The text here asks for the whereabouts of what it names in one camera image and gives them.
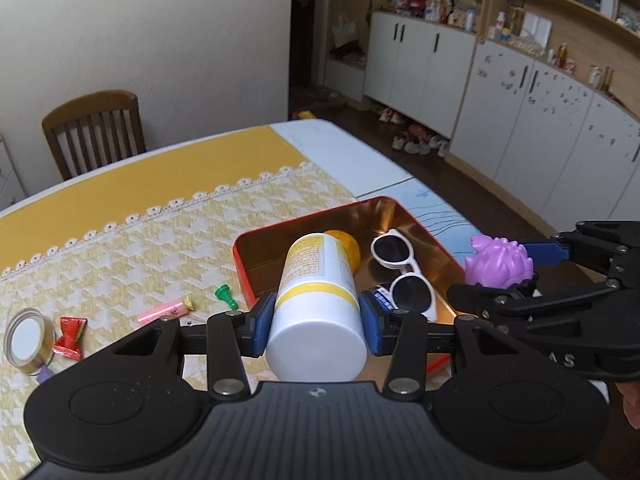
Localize purple spiky toy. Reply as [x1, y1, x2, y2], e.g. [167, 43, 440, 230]
[464, 235, 534, 289]

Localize green plastic pawn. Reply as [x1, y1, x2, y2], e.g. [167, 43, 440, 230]
[215, 284, 239, 311]

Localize white round sunglasses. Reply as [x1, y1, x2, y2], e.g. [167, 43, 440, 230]
[370, 229, 437, 322]

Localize white yellow plastic bottle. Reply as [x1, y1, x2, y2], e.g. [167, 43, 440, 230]
[266, 233, 368, 382]

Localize orange fruit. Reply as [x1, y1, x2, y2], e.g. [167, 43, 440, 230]
[326, 230, 361, 274]

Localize red candy wrapper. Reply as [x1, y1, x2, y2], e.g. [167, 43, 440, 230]
[52, 316, 88, 361]

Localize small purple box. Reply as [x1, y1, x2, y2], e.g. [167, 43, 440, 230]
[36, 365, 55, 385]

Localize round gold tin lid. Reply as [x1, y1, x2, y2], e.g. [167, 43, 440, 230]
[3, 308, 55, 376]

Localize person's right hand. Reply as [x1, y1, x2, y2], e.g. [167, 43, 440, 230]
[616, 382, 640, 430]

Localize red metal tin box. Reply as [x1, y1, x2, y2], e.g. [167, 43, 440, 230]
[231, 195, 468, 376]

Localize yellow houndstooth table runner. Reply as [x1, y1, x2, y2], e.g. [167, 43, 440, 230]
[0, 123, 362, 480]

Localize shoes on floor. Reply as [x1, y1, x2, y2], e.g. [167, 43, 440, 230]
[378, 108, 449, 158]

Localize yellow box on floor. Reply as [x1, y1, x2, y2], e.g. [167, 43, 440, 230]
[292, 110, 316, 120]

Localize brown wooden chair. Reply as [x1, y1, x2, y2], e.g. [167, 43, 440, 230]
[41, 90, 146, 181]

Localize small wooden side cabinet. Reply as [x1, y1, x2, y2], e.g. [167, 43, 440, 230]
[0, 138, 26, 210]

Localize white tote bag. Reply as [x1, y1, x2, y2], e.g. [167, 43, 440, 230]
[332, 13, 359, 49]

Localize white wall cabinet unit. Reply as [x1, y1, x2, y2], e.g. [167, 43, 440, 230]
[324, 0, 639, 232]

